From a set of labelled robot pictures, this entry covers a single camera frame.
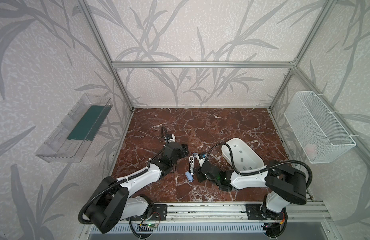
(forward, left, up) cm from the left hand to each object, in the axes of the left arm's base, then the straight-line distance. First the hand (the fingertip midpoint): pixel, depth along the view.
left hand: (185, 142), depth 87 cm
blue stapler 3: (-12, -9, +6) cm, 16 cm away
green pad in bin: (-7, +41, +25) cm, 48 cm away
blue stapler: (-17, -2, -8) cm, 19 cm away
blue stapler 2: (-10, -4, -10) cm, 14 cm away
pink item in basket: (-9, -63, +11) cm, 65 cm away
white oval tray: (-4, -38, -11) cm, 39 cm away
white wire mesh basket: (-10, -60, +24) cm, 65 cm away
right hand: (-11, -5, -6) cm, 14 cm away
